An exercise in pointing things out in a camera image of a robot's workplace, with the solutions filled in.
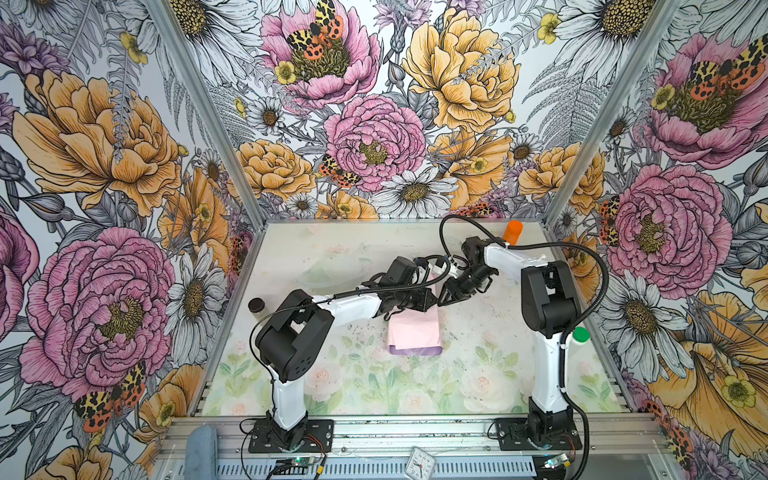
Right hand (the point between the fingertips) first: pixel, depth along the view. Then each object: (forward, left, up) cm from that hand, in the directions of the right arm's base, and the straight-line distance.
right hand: (447, 307), depth 93 cm
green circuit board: (-37, +39, -4) cm, 54 cm away
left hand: (-1, +5, +3) cm, 6 cm away
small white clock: (-39, +12, -2) cm, 41 cm away
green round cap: (-12, -33, +5) cm, 36 cm away
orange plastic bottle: (+28, -27, +4) cm, 39 cm away
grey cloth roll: (-37, +61, 0) cm, 71 cm away
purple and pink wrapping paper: (-9, +11, +3) cm, 14 cm away
